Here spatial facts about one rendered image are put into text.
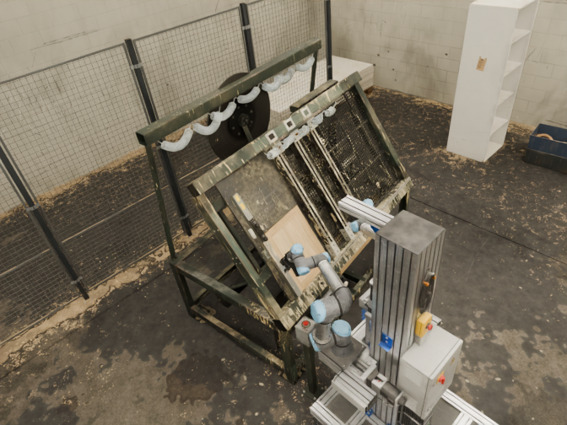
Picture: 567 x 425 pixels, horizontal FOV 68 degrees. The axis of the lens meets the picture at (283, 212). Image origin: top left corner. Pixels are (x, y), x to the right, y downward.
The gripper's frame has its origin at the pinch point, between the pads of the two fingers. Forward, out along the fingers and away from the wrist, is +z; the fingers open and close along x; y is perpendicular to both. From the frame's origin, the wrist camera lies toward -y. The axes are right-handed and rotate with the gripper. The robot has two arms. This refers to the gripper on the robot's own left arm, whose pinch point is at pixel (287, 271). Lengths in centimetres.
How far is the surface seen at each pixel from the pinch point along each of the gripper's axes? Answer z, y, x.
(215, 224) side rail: -1, 57, 19
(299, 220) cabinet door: 27, 32, -52
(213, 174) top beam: -19, 83, 4
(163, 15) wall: 187, 481, -214
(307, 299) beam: 46, -20, -20
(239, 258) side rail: 13.3, 30.7, 15.6
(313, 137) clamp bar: 3, 81, -104
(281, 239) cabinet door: 25.7, 27.4, -26.4
